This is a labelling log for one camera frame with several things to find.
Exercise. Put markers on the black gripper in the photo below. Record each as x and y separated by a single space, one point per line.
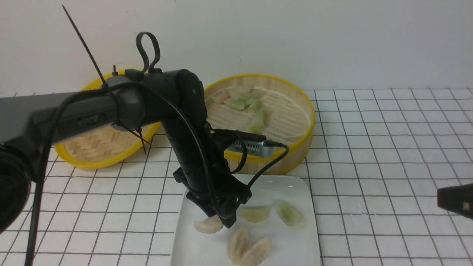
204 171

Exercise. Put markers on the white dumpling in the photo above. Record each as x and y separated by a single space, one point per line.
211 225
237 245
256 253

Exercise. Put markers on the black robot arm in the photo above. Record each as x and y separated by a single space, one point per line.
31 125

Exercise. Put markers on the green dumpling on plate left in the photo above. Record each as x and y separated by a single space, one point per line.
254 214

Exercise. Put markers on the green dumpling on plate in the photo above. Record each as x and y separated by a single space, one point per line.
290 216
254 214

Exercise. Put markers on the green dumpling on plate right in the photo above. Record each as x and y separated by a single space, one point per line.
290 216

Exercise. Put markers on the white square plate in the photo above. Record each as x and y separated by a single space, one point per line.
290 245

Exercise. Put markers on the green dumpling in steamer lower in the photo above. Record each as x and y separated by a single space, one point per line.
257 125

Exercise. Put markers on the green dumpling in steamer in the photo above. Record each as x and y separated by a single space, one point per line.
239 102
257 125

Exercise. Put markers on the green dumpling in steamer top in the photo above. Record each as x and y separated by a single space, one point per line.
239 102

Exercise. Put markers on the pale dumpling in steamer back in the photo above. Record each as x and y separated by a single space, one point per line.
236 92

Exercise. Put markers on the yellow-rimmed bamboo steamer lid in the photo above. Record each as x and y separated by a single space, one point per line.
99 149

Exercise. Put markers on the yellow-rimmed bamboo steamer basket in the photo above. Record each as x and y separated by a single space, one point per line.
291 122

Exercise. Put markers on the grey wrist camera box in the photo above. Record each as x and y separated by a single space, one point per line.
238 142

